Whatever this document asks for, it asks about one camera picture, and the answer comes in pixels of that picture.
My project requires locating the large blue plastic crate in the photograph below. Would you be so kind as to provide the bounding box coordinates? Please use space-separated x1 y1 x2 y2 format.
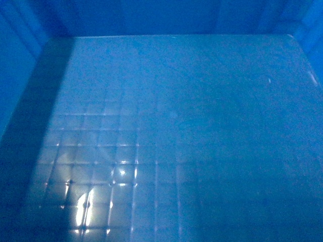
1 1 322 241

